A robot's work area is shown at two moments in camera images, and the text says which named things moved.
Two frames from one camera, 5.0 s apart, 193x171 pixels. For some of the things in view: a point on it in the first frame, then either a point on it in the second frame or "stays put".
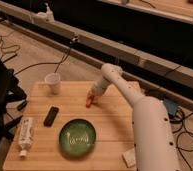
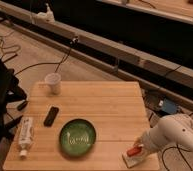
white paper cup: (53, 81) stays put
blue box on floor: (171, 106) stays put
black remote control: (51, 116) stays put
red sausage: (88, 102) -> (133, 151)
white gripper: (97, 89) -> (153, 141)
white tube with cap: (25, 133) stays put
